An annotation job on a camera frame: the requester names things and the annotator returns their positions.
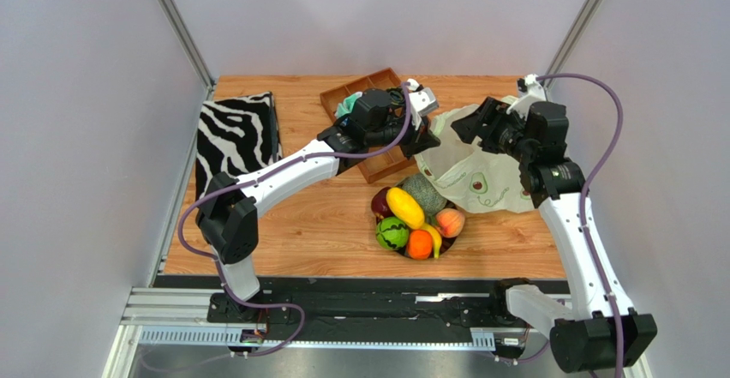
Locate zebra pattern cloth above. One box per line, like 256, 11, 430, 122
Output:
194, 91, 283, 199

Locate yellow banana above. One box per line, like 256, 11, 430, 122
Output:
421, 223, 442, 259

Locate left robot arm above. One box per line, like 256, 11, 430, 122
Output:
192, 80, 440, 302

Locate orange fruit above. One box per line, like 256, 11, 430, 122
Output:
406, 230, 434, 260

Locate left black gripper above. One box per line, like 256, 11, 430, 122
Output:
366, 110, 440, 162

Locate small green watermelon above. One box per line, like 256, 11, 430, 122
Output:
375, 217, 410, 250

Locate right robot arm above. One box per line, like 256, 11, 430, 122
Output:
452, 97, 658, 375

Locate black fruit plate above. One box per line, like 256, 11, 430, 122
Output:
374, 201, 461, 259

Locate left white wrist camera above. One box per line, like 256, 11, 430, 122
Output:
405, 78, 439, 129

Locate pale green plastic bag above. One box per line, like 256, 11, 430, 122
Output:
415, 104, 535, 213

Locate dark blue patterned sock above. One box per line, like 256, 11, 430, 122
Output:
386, 87, 405, 106

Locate brown wooden divider tray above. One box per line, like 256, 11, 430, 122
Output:
320, 68, 415, 183

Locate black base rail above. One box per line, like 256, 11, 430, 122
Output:
123, 275, 545, 351

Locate yellow mango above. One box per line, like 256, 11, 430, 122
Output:
386, 188, 425, 230

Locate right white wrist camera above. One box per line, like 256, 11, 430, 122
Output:
506, 74, 548, 119

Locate dark red apple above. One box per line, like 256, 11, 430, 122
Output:
370, 187, 394, 221

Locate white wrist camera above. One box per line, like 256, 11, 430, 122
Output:
405, 78, 439, 129
506, 74, 548, 119

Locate teal white socks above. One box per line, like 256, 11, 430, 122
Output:
334, 91, 362, 119

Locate green cantaloupe melon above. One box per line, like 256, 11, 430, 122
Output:
398, 173, 448, 216

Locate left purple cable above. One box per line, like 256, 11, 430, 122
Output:
177, 82, 413, 360

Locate pink peach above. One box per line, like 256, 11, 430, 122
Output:
435, 208, 466, 238

